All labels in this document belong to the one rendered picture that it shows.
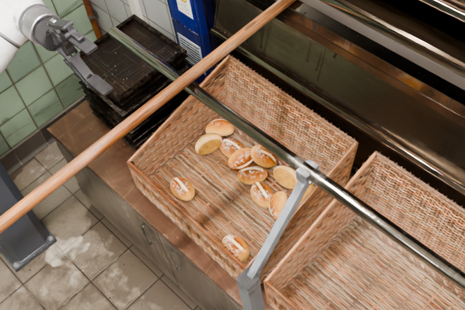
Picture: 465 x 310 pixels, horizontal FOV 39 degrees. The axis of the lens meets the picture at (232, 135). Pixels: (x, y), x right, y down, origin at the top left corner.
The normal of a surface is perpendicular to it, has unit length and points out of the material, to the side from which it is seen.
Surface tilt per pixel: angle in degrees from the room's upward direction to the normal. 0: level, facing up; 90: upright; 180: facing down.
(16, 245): 90
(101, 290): 0
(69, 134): 0
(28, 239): 90
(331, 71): 70
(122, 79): 0
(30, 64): 90
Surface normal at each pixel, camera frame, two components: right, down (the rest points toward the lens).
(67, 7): 0.70, 0.51
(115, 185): -0.11, -0.62
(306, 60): -0.70, 0.36
